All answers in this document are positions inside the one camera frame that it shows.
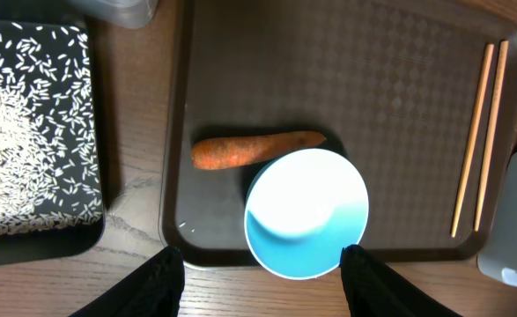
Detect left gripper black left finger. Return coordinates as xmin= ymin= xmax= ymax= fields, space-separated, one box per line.
xmin=71 ymin=247 xmax=185 ymax=317

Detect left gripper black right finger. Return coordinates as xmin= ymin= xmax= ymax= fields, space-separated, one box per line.
xmin=340 ymin=245 xmax=456 ymax=317

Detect light blue bowl with rice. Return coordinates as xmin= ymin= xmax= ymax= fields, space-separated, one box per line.
xmin=244 ymin=149 xmax=369 ymax=280

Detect wooden chopstick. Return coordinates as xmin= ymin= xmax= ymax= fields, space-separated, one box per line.
xmin=450 ymin=43 xmax=495 ymax=238
xmin=474 ymin=40 xmax=509 ymax=232

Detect orange carrot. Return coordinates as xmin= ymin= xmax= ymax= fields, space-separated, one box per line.
xmin=191 ymin=131 xmax=326 ymax=170

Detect black waste bin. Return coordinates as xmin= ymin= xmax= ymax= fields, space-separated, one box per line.
xmin=0 ymin=0 xmax=106 ymax=269

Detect clear plastic waste bin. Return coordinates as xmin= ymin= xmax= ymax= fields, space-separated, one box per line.
xmin=69 ymin=0 xmax=159 ymax=29

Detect dark brown serving tray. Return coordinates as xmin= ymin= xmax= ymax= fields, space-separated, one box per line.
xmin=159 ymin=0 xmax=517 ymax=268

